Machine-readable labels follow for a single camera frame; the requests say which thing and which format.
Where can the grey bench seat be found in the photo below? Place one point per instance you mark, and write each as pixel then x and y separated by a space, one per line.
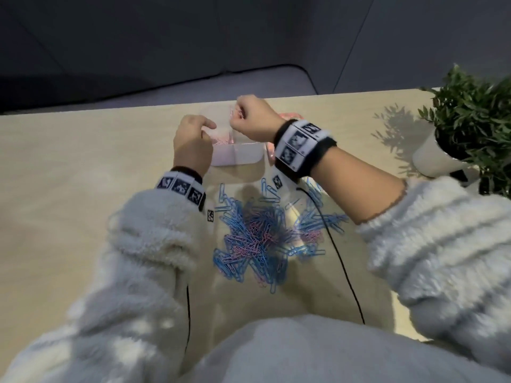
pixel 239 85

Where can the person's left forearm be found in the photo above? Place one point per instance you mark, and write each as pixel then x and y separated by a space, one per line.
pixel 139 283

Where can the clear divided plastic container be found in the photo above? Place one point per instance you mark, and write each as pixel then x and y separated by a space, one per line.
pixel 239 155

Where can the person's white fleece torso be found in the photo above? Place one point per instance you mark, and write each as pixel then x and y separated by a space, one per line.
pixel 311 355

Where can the right marker-printed wristband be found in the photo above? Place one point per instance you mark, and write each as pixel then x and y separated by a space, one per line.
pixel 297 149

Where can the pile of blue pink paperclips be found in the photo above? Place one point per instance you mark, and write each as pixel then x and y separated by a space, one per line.
pixel 255 243

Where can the small black marker card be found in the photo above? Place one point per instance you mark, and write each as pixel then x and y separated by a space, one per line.
pixel 460 176

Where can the person's right forearm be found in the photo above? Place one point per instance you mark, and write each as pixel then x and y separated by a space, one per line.
pixel 359 183

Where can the pink floral container lid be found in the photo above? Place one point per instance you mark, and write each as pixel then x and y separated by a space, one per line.
pixel 269 153

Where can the person's right hand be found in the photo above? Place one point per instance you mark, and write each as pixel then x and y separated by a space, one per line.
pixel 255 119

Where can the green plant in white pot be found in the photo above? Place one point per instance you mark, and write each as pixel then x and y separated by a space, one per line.
pixel 431 159

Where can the marker-printed wristband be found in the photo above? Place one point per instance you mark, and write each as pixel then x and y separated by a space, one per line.
pixel 297 149
pixel 179 185

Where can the person's left hand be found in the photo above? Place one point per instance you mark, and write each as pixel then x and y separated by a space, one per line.
pixel 191 149

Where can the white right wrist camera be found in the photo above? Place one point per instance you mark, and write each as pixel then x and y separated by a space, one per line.
pixel 277 182

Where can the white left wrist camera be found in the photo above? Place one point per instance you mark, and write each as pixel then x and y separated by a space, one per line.
pixel 210 216

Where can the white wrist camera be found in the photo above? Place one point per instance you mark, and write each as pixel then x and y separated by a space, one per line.
pixel 277 182
pixel 210 216

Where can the left marker-printed wristband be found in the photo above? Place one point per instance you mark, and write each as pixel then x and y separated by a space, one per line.
pixel 179 185

